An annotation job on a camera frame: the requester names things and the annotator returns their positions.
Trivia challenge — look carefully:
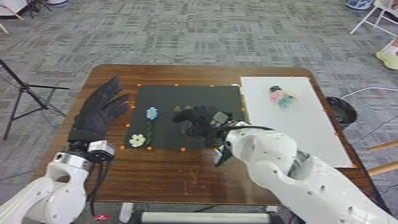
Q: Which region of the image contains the blue flower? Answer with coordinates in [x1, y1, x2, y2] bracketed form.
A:
[142, 106, 160, 148]

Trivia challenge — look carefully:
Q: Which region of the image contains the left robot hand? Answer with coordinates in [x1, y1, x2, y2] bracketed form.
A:
[68, 75, 132, 143]

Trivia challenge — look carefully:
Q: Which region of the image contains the white chair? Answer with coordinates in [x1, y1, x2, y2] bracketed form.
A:
[348, 0, 398, 36]

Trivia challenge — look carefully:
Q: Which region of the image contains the person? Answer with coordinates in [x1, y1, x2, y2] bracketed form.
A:
[375, 38, 398, 71]

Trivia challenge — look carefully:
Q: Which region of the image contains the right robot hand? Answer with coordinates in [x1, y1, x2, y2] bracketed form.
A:
[171, 104, 238, 141]

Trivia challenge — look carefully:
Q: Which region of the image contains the pale grey bar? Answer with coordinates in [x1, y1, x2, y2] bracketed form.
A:
[121, 202, 281, 224]

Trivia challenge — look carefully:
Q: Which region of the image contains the black tripod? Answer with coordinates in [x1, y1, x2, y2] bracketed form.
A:
[0, 59, 71, 141]

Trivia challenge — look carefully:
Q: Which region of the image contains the black cable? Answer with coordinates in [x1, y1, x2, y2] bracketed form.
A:
[87, 159, 114, 216]

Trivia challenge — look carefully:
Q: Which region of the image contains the white sheet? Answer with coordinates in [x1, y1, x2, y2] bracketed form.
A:
[238, 76, 357, 169]

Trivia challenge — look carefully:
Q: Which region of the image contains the white floor cable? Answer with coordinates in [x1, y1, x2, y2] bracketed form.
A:
[339, 86, 398, 101]

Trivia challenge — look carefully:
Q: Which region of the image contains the dark mat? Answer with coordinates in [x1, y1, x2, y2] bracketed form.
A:
[123, 84, 247, 151]

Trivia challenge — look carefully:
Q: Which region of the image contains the wooden pole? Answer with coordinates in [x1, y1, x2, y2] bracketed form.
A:
[368, 139, 398, 152]
[368, 160, 398, 177]

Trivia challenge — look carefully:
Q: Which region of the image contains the black bin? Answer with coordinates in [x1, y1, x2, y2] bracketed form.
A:
[325, 96, 359, 131]

